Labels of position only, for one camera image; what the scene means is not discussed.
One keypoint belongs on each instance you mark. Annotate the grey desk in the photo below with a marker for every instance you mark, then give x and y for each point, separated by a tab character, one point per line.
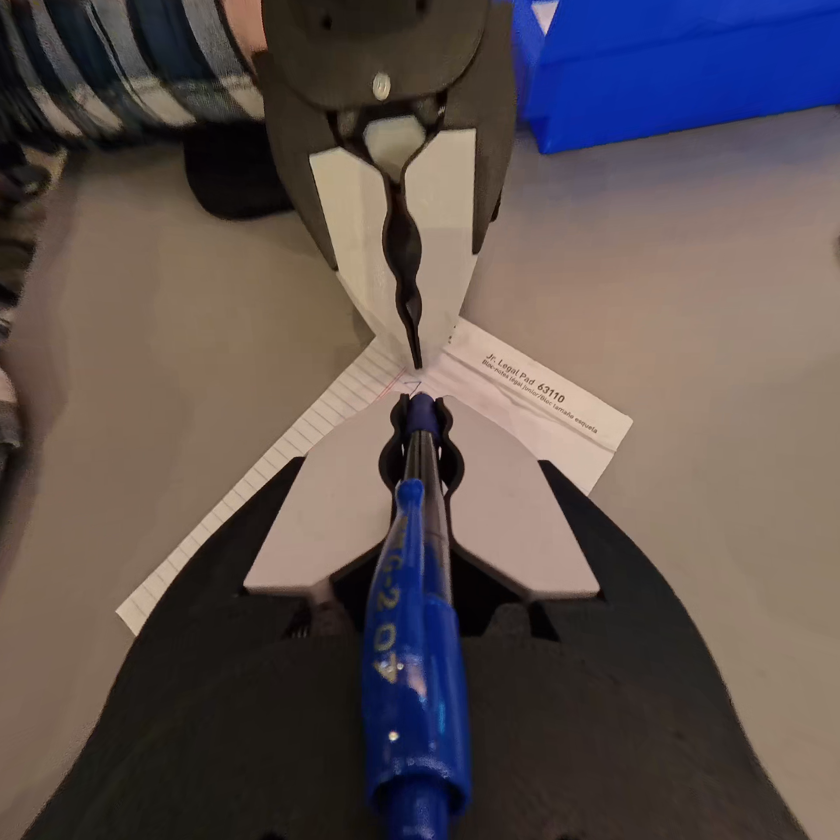
689	262

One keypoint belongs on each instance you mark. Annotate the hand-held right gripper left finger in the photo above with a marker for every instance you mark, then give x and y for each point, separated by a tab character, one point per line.
315	518

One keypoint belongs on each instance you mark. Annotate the white lined legal pad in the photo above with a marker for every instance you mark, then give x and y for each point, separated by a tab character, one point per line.
525	407

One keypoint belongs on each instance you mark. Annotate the blue plastic bin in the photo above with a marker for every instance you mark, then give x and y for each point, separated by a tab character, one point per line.
656	65

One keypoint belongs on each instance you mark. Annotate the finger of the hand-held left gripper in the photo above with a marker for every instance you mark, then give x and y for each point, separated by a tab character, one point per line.
351	216
443	216

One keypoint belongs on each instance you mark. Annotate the blue ballpoint pen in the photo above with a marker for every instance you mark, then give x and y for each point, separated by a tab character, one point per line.
413	656

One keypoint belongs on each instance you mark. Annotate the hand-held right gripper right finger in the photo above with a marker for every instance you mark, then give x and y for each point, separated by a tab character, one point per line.
518	518

